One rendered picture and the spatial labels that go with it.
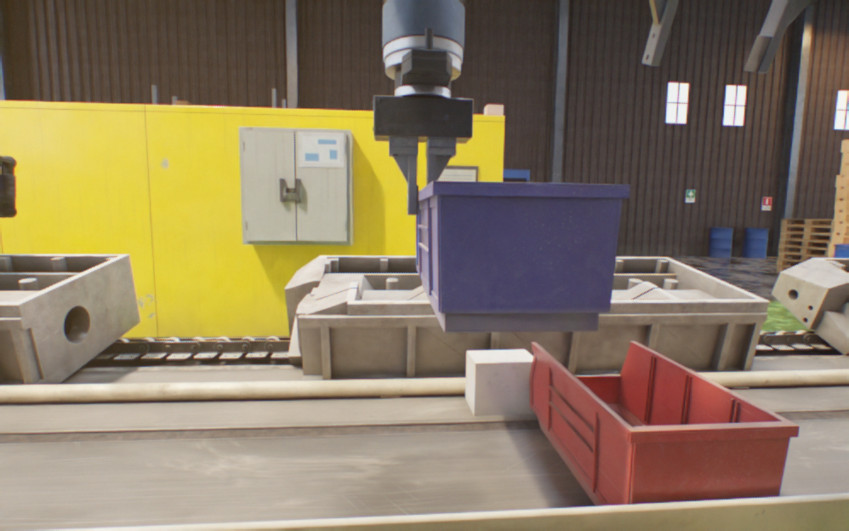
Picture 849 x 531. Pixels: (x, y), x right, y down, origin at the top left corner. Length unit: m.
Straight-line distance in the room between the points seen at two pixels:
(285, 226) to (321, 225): 0.24
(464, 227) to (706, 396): 0.44
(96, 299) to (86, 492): 0.60
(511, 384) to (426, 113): 0.50
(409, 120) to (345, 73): 12.40
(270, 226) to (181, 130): 0.94
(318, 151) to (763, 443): 2.78
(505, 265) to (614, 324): 0.60
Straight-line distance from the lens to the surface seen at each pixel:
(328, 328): 0.89
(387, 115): 0.59
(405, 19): 0.60
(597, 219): 0.45
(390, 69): 0.62
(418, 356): 0.93
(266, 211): 3.08
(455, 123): 0.60
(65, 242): 3.91
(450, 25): 0.61
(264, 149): 3.11
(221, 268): 3.43
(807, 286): 1.68
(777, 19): 0.72
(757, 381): 1.21
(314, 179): 3.02
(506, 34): 13.75
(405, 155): 0.60
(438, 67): 0.54
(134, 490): 0.75
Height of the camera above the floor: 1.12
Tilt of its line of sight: 7 degrees down
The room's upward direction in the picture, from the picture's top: 1 degrees clockwise
